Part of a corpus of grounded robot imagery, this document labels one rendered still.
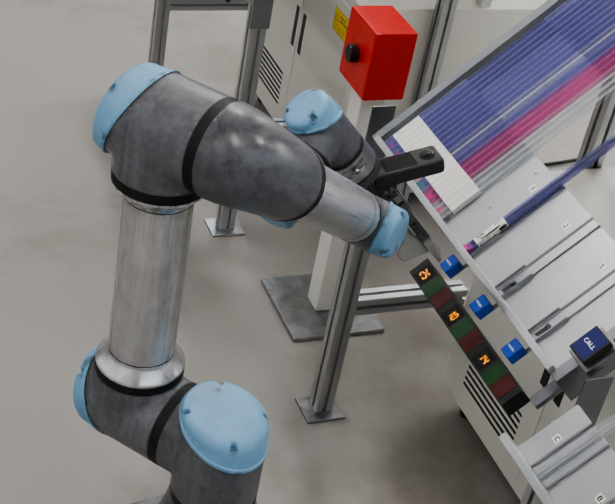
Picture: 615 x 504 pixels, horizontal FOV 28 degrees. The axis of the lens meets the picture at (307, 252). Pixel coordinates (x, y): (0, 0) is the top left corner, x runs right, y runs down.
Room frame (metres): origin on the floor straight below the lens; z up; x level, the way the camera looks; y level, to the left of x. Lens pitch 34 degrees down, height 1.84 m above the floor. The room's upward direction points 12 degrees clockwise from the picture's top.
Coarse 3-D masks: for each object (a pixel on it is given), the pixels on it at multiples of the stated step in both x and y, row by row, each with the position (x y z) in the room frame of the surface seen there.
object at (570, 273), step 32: (512, 192) 1.82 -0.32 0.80; (448, 224) 1.80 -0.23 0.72; (480, 224) 1.78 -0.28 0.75; (512, 224) 1.75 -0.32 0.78; (544, 224) 1.73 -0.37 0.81; (576, 224) 1.71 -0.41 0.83; (480, 256) 1.72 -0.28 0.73; (512, 256) 1.69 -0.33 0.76; (544, 256) 1.67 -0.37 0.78; (576, 256) 1.65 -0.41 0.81; (608, 256) 1.63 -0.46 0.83; (512, 288) 1.63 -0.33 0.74; (544, 288) 1.61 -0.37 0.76; (576, 288) 1.59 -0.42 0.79; (608, 288) 1.57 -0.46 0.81; (544, 320) 1.55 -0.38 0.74; (576, 320) 1.54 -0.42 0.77; (608, 320) 1.52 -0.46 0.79; (544, 352) 1.50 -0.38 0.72
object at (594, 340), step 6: (594, 330) 1.46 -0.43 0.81; (588, 336) 1.46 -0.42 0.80; (594, 336) 1.46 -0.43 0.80; (600, 336) 1.45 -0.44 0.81; (576, 342) 1.46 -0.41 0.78; (582, 342) 1.45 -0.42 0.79; (588, 342) 1.45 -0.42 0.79; (594, 342) 1.45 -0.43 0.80; (600, 342) 1.44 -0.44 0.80; (606, 342) 1.44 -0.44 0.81; (576, 348) 1.45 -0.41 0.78; (582, 348) 1.44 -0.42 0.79; (588, 348) 1.44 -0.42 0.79; (594, 348) 1.44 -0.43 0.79; (582, 354) 1.43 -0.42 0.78; (588, 354) 1.43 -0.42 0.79
